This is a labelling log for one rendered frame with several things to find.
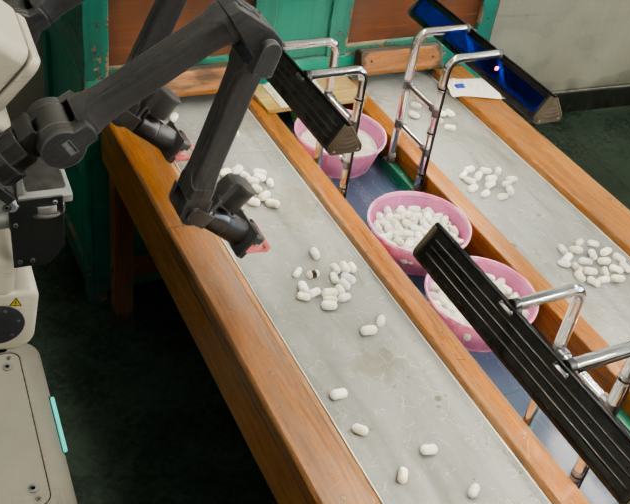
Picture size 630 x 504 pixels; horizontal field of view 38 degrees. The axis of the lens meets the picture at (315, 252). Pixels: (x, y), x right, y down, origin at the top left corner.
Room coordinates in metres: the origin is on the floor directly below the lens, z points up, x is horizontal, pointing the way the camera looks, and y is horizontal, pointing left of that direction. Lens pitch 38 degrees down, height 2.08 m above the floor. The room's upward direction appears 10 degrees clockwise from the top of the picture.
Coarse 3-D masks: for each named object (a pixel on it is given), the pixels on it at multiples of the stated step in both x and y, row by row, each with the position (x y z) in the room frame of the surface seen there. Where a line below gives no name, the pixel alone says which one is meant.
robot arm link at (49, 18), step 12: (24, 0) 1.69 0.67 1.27; (36, 0) 1.65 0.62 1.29; (48, 0) 1.65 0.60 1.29; (60, 0) 1.67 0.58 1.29; (72, 0) 1.68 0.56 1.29; (84, 0) 1.69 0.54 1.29; (24, 12) 1.62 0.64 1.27; (36, 12) 1.62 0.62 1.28; (48, 12) 1.65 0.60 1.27; (60, 12) 1.67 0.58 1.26; (36, 24) 1.62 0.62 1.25; (48, 24) 1.63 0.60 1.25; (36, 36) 1.62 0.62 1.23
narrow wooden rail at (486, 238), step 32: (384, 128) 2.30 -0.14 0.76; (416, 160) 2.15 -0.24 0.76; (448, 192) 2.02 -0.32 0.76; (480, 224) 1.90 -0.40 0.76; (480, 256) 1.84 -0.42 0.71; (512, 256) 1.78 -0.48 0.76; (544, 288) 1.68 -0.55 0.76; (544, 320) 1.62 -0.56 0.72; (576, 352) 1.52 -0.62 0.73; (608, 384) 1.43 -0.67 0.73
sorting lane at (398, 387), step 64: (192, 128) 2.16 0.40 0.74; (256, 128) 2.22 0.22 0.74; (256, 192) 1.91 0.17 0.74; (256, 256) 1.65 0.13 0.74; (320, 256) 1.69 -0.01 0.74; (320, 320) 1.47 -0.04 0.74; (320, 384) 1.28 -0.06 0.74; (384, 384) 1.31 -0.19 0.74; (448, 384) 1.34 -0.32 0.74; (384, 448) 1.14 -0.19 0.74; (448, 448) 1.17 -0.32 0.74
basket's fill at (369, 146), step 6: (306, 132) 2.26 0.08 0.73; (360, 132) 2.32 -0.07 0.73; (306, 138) 2.23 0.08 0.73; (312, 138) 2.22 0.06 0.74; (360, 138) 2.28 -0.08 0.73; (366, 138) 2.28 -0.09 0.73; (372, 138) 2.29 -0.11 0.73; (312, 144) 2.20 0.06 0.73; (366, 144) 2.25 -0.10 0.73; (372, 144) 2.26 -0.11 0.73; (324, 150) 2.17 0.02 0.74; (360, 150) 2.21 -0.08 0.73; (366, 150) 2.22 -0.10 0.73; (372, 150) 2.23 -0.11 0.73
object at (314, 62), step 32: (64, 64) 2.41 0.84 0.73; (320, 64) 2.53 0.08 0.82; (352, 64) 2.59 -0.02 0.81; (192, 96) 2.34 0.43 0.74; (96, 160) 2.19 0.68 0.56; (96, 192) 2.19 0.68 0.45; (64, 224) 2.45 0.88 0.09; (96, 224) 2.19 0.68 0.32; (96, 256) 2.19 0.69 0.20; (96, 288) 2.19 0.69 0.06
